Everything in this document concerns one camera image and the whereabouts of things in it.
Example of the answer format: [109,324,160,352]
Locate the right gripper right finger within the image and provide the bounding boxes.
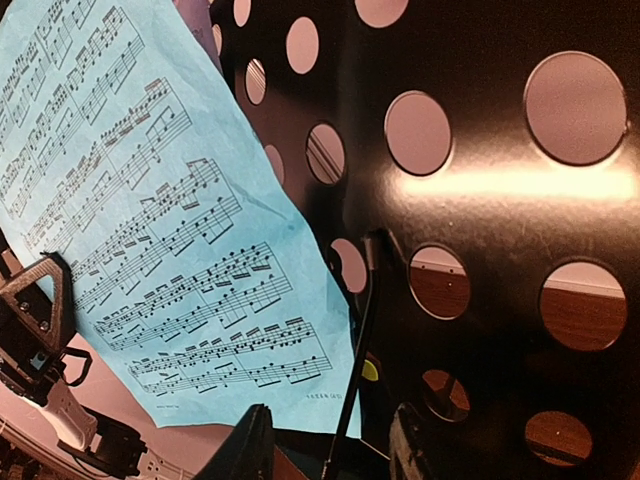
[389,402,450,480]

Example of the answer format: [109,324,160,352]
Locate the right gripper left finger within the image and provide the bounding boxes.
[194,404,275,480]

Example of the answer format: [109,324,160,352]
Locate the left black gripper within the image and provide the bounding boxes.
[1,252,93,400]

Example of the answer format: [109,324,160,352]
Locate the cyan paper sheet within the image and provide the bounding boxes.
[1,1,353,433]

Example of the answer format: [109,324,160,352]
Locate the black perforated music stand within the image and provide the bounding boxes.
[210,1,639,479]

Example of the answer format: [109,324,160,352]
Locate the lilac sheet music paper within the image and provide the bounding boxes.
[173,0,222,73]

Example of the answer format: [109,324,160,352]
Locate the green bowl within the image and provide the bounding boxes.
[361,359,379,382]

